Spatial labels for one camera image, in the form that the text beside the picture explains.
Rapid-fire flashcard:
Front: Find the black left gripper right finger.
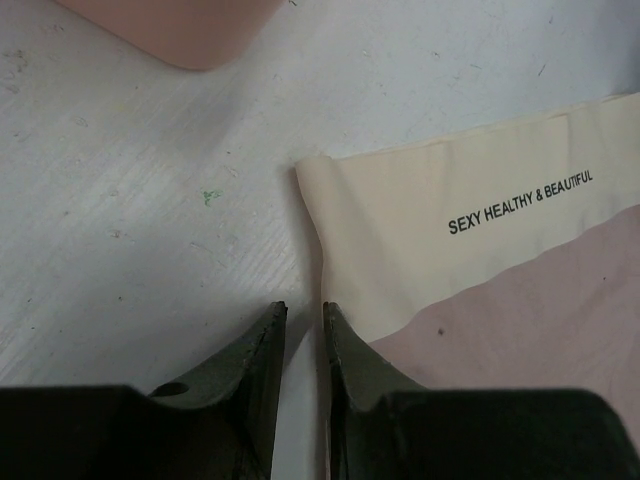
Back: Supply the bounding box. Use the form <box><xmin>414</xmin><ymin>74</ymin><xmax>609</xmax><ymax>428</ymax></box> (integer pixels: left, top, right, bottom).
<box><xmin>323</xmin><ymin>302</ymin><xmax>639</xmax><ymax>479</ymax></box>

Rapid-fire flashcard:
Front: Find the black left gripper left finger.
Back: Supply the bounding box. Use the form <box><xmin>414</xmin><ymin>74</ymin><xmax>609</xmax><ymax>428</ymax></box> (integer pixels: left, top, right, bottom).
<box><xmin>1</xmin><ymin>302</ymin><xmax>287</xmax><ymax>479</ymax></box>

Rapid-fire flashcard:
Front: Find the pink underwear cream waistband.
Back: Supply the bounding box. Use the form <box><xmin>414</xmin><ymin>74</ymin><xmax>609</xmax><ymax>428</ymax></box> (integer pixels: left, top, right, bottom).
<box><xmin>296</xmin><ymin>94</ymin><xmax>639</xmax><ymax>455</ymax></box>

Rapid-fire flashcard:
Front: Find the pink divided organizer tray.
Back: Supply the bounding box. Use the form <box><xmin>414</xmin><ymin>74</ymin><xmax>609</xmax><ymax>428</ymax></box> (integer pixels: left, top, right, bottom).
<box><xmin>61</xmin><ymin>0</ymin><xmax>282</xmax><ymax>71</ymax></box>

